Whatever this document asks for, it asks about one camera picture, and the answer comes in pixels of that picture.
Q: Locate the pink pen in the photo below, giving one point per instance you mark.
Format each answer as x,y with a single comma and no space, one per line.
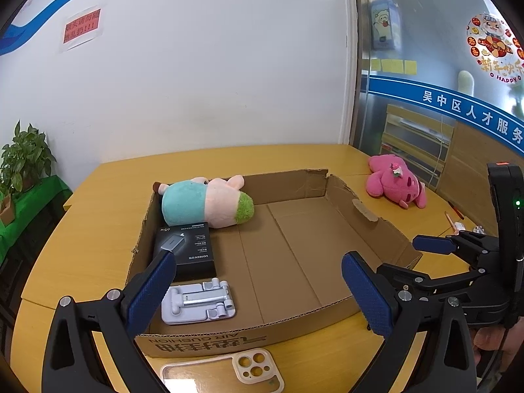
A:
460,216

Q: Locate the teal pink plush pig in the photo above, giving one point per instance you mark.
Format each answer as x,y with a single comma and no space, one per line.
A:
218,202

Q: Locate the person right hand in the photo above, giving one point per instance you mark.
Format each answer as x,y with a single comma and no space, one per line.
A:
490,339

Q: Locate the red wall notice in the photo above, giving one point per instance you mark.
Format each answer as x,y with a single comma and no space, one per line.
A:
82,28

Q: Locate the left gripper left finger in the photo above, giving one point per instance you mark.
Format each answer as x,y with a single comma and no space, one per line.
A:
72,362

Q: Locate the green cloth covered table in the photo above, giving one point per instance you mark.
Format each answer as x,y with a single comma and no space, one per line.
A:
28,205

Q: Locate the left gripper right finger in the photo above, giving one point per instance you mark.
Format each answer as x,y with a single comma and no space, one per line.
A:
445,362

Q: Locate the pink plush bear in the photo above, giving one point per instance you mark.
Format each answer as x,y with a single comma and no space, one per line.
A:
390,177

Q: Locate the brown cardboard box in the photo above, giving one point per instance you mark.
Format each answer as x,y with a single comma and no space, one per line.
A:
284,265

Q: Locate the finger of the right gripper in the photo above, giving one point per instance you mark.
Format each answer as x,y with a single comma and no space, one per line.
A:
399,277
477,250

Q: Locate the small white object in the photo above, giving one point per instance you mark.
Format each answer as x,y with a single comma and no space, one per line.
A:
475,229

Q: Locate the clear white phone case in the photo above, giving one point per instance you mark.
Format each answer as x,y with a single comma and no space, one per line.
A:
252,370

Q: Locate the black charger box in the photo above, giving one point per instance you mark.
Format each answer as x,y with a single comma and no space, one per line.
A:
191,246

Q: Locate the white folding phone stand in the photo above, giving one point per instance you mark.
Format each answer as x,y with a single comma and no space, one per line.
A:
197,303

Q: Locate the green potted plant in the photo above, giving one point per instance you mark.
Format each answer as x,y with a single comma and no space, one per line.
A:
25,160

